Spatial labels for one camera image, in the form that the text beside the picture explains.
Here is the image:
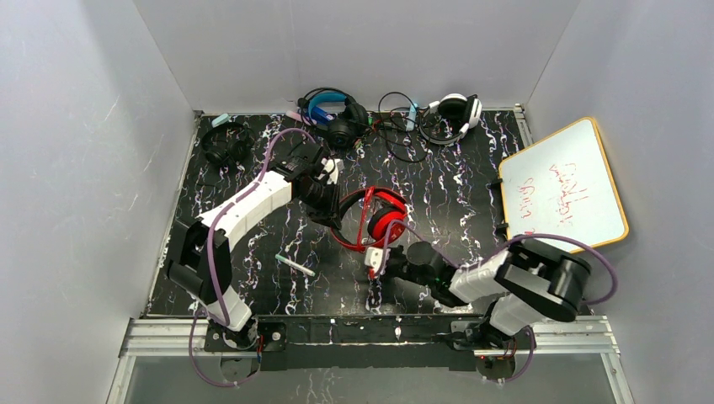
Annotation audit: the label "white headphones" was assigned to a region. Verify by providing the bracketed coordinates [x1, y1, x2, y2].
[416, 93, 482, 146]

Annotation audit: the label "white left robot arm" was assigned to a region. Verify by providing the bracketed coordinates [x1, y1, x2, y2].
[166, 141, 344, 332]

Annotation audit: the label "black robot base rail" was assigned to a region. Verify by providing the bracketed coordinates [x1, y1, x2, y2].
[257, 314, 512, 371]

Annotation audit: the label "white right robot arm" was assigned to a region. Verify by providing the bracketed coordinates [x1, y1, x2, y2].
[365, 238, 591, 343]

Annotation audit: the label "light blue marker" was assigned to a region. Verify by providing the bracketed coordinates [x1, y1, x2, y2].
[405, 104, 419, 132]

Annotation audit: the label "black cable on table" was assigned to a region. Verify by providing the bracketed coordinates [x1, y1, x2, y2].
[376, 91, 436, 165]

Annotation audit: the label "blue black headphones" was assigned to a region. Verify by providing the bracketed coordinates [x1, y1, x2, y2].
[296, 87, 371, 149]

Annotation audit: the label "red headphones with cable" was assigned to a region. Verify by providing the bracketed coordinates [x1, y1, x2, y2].
[331, 187, 408, 253]

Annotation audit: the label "yellow framed whiteboard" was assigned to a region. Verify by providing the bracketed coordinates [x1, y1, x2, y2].
[498, 117, 630, 247]

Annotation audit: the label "pink marker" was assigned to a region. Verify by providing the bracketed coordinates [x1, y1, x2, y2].
[285, 111, 313, 126]

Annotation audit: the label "mint eraser block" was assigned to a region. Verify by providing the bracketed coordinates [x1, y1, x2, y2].
[211, 113, 231, 128]

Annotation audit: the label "white green marker pen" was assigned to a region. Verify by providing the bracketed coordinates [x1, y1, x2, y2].
[275, 254, 316, 277]

